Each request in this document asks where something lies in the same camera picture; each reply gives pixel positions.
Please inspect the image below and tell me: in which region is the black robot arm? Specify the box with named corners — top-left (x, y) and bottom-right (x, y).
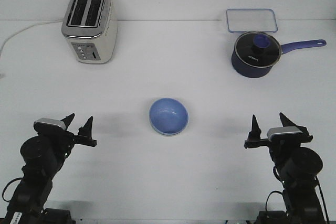
top-left (244, 113), bottom-right (329, 223)
top-left (1, 114), bottom-right (97, 223)

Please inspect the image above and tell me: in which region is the blue bowl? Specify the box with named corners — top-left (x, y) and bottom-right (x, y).
top-left (149, 98), bottom-right (188, 125)

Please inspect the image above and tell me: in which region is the blue saucepan with handle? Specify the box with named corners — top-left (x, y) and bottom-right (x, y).
top-left (231, 39), bottom-right (327, 78)

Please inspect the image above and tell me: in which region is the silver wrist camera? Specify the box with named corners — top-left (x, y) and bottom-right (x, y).
top-left (267, 126), bottom-right (303, 142)
top-left (33, 118), bottom-right (66, 132)

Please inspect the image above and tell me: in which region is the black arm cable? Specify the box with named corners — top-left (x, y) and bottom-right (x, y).
top-left (264, 176), bottom-right (330, 222)

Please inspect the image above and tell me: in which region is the clear container blue-rimmed lid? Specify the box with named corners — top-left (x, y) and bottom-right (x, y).
top-left (226, 8), bottom-right (278, 33)

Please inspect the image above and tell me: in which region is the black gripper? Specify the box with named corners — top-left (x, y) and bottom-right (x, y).
top-left (37, 113), bottom-right (97, 166)
top-left (244, 112), bottom-right (313, 166)

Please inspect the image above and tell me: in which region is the green bowl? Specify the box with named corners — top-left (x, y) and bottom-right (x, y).
top-left (151, 124), bottom-right (187, 136)

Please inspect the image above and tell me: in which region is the glass pot lid blue knob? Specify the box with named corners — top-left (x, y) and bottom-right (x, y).
top-left (234, 31), bottom-right (281, 68)

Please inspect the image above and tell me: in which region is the silver two-slot toaster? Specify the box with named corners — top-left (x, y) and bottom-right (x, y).
top-left (61, 0), bottom-right (118, 64)

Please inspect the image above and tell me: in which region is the white toaster power cable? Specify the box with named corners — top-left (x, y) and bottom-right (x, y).
top-left (0, 19), bottom-right (65, 57)

